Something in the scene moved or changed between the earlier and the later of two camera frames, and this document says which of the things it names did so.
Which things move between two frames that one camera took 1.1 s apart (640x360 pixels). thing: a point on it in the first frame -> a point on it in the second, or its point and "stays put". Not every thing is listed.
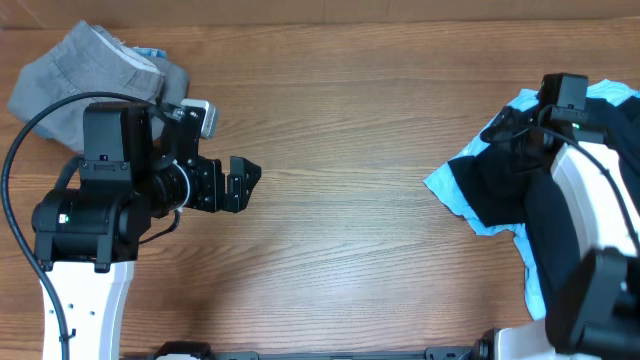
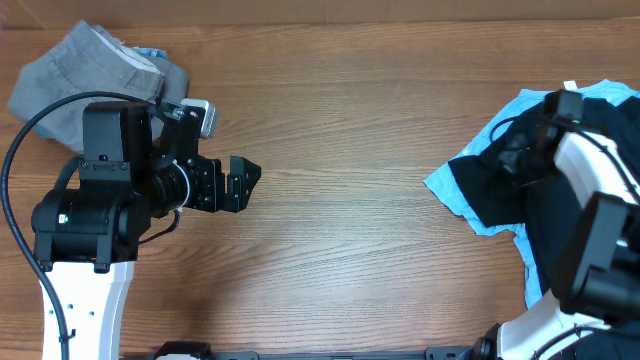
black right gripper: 499,130 -> 506,159
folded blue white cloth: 151,52 stays put
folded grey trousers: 91,60 stays put
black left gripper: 237,194 stays put
